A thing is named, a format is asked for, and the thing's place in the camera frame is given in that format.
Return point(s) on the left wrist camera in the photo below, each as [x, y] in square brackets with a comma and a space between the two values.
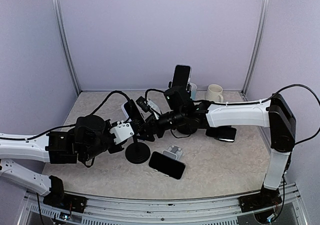
[122, 131]

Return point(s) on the grey folding phone stand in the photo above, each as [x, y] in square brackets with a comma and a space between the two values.
[173, 152]

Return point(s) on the black round-base phone stand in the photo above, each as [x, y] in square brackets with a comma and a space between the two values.
[137, 152]

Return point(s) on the tall black phone stand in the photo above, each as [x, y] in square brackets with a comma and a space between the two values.
[179, 99]

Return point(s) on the light blue cup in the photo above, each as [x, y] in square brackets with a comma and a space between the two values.
[193, 90]

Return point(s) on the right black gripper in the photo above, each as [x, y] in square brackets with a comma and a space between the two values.
[151, 123]

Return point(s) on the aluminium frame post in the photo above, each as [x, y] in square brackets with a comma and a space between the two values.
[65, 46]
[256, 46]

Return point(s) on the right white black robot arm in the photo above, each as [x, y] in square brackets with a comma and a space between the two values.
[283, 134]

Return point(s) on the right aluminium frame post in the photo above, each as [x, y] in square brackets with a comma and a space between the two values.
[256, 46]

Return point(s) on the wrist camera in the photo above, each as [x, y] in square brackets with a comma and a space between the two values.
[122, 131]
[148, 105]

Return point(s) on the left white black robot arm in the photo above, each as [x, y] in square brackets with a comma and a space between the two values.
[88, 137]

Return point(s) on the left aluminium frame post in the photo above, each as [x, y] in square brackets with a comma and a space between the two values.
[65, 46]

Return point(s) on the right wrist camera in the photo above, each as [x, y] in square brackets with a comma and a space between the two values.
[148, 105]

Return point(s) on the black phone lying flat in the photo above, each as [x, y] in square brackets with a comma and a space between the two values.
[222, 133]

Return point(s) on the cream ceramic mug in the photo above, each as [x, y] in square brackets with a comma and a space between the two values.
[214, 93]

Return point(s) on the front aluminium rail base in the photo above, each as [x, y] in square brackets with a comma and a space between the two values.
[101, 210]

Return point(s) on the phone on tall stand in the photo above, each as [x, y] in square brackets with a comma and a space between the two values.
[181, 75]

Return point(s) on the blue phone on grey stand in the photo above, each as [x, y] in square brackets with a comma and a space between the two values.
[166, 165]

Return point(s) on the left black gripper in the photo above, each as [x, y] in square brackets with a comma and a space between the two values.
[118, 149]

